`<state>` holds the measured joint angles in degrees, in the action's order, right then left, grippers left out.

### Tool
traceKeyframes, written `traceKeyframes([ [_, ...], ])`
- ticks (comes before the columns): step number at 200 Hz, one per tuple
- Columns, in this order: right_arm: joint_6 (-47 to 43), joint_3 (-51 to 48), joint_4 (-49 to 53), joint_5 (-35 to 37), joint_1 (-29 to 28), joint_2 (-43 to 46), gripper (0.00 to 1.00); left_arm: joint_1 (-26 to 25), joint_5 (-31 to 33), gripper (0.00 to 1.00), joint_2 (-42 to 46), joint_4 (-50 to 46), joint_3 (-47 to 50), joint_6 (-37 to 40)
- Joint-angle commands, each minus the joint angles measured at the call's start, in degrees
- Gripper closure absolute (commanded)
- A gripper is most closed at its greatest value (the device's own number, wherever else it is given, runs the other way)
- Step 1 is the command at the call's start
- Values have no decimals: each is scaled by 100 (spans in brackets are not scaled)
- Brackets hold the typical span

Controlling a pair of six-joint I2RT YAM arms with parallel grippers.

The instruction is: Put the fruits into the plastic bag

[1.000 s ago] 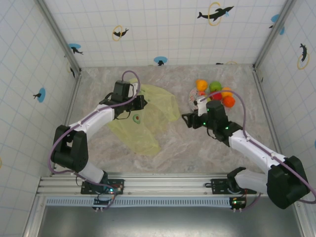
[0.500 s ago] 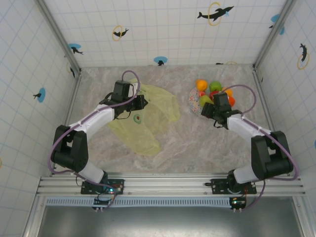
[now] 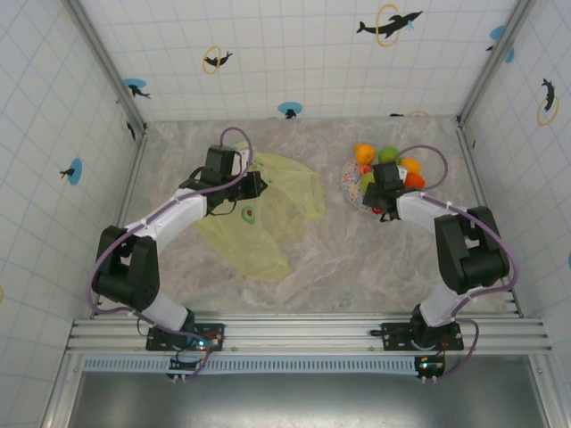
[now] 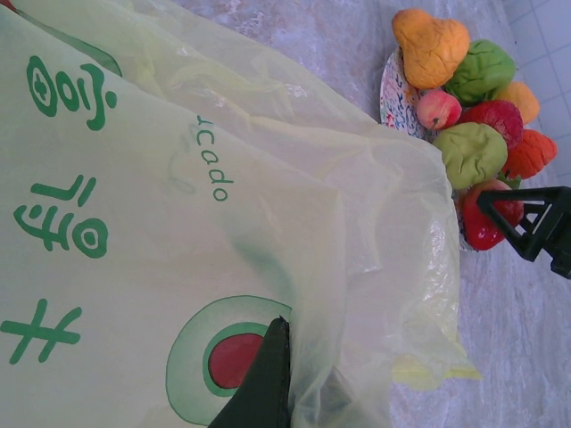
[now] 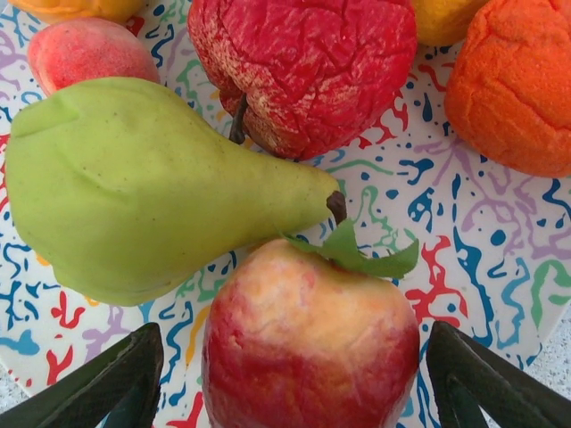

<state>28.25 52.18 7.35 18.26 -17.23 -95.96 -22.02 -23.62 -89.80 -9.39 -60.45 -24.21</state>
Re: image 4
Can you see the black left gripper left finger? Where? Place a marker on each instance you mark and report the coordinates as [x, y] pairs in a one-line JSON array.
[[263, 392]]

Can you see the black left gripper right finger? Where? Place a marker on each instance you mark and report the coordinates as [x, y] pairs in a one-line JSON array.
[[557, 236]]

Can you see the glossy red toy pepper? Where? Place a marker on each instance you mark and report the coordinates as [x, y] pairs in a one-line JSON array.
[[479, 223]]

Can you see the deep orange toy fruit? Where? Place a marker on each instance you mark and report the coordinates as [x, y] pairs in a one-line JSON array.
[[531, 153]]

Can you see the light green wrinkled toy fruit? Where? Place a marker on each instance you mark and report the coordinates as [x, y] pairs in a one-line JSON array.
[[468, 153]]

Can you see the red wrinkled toy fruit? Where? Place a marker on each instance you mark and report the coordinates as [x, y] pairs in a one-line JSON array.
[[495, 122]]

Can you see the small red-yellow toy apple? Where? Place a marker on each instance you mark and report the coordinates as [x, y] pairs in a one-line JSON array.
[[439, 109]]

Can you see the green toy apple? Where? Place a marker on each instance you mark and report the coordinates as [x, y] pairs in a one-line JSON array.
[[482, 71]]

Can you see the yellow printed plastic bag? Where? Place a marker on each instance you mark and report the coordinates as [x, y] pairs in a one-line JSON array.
[[134, 223]]

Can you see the yellow-orange pear-shaped toy fruit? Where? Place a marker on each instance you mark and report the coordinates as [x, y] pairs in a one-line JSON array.
[[428, 49]]

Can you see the round orange toy fruit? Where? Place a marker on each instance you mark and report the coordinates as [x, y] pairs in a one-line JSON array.
[[522, 100]]

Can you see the colourful patterned round plate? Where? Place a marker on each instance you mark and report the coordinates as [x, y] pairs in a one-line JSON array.
[[397, 102]]

